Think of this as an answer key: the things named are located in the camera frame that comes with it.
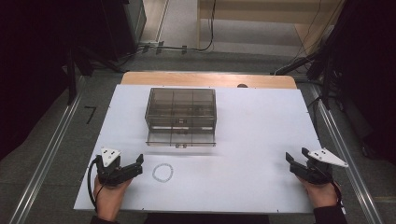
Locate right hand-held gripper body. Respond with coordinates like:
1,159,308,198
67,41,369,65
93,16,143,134
289,147,349,186

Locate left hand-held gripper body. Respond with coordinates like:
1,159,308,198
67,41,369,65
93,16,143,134
94,147,132,188

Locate transparent grey drawer box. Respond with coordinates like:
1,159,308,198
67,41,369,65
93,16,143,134
144,87,218,148

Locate person's right hand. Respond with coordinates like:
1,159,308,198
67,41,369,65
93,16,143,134
295,175,339,209

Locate person's left hand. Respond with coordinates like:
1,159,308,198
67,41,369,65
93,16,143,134
92,175,134,222

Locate white board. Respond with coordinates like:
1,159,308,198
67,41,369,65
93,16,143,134
73,84,323,216

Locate black stand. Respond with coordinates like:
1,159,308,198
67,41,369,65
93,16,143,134
270,40,347,110
60,36,123,106

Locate wooden table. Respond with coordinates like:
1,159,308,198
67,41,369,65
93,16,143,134
120,71,298,90

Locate dark curtain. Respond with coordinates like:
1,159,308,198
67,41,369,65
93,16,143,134
326,0,396,166
0,0,106,161

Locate dark cabinet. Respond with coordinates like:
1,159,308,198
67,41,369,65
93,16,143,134
102,0,148,59

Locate wooden shelf unit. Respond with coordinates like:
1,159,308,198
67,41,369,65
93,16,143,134
196,0,346,57

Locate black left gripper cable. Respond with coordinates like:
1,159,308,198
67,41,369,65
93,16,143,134
87,156,101,213

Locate metal floor rail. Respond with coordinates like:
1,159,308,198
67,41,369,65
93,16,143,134
308,83,385,224
8,75,87,224

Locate black floor cable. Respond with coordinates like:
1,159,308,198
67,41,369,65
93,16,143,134
120,0,219,68

